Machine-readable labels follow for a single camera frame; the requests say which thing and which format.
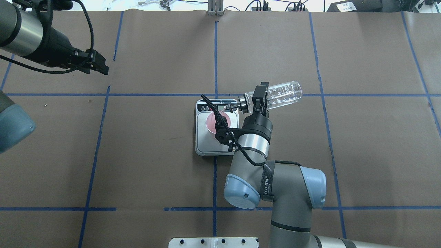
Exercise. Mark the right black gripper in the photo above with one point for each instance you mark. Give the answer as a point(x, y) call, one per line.
point(258, 125)

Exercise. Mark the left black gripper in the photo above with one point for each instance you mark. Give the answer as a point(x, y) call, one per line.
point(57, 48)

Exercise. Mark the glass sauce bottle steel top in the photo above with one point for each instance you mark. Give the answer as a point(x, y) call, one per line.
point(276, 96)

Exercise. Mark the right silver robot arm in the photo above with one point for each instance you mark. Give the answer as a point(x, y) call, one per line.
point(368, 165)

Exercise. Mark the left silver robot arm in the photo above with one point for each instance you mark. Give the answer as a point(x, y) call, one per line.
point(30, 40)

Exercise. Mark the digital kitchen scale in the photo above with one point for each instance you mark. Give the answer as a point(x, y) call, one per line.
point(205, 142)

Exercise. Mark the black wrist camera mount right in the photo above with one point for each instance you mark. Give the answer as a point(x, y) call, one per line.
point(229, 137)

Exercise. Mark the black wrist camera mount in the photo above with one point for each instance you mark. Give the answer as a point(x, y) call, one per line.
point(44, 5)
point(229, 137)

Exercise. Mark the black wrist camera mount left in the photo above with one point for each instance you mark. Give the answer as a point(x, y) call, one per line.
point(44, 5)

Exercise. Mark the aluminium frame post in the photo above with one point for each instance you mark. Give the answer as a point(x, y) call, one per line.
point(215, 8)

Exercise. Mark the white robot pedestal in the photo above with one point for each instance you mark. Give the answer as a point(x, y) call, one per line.
point(214, 242)

